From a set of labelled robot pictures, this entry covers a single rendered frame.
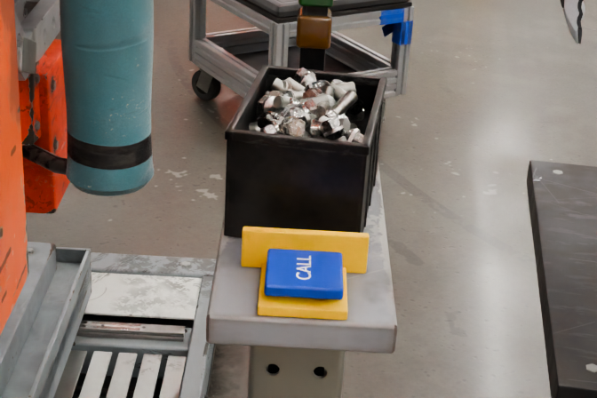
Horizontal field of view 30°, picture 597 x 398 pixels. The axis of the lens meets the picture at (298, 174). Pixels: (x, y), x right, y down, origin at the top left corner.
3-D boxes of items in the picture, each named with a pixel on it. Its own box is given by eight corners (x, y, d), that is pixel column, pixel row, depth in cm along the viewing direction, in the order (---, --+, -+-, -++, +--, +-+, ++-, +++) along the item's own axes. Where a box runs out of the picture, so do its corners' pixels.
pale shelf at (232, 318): (237, 151, 138) (238, 129, 137) (374, 159, 139) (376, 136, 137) (205, 345, 99) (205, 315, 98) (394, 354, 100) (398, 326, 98)
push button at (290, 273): (266, 267, 105) (267, 246, 104) (340, 271, 105) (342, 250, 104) (263, 306, 99) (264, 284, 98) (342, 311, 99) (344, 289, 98)
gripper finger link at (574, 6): (591, 45, 165) (600, -18, 163) (577, 43, 160) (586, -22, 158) (570, 43, 166) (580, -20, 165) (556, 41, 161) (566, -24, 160)
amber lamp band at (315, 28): (296, 38, 132) (298, 5, 131) (330, 40, 133) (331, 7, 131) (295, 49, 129) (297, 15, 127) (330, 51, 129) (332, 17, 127)
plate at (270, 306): (261, 271, 106) (261, 261, 106) (345, 275, 106) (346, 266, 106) (257, 315, 99) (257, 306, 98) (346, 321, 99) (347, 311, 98)
